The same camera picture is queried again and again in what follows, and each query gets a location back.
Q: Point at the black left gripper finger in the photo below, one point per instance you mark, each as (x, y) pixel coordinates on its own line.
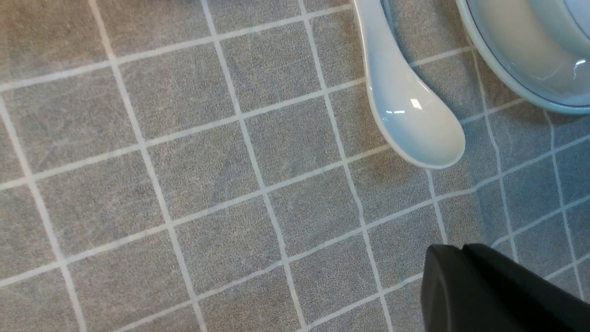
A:
(477, 289)

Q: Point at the plain white ceramic spoon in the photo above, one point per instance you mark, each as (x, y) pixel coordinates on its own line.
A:
(413, 120)

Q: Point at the large plain white plate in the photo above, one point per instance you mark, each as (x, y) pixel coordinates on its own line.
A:
(539, 48)

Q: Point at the grey checked tablecloth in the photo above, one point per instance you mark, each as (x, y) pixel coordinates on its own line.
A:
(214, 166)

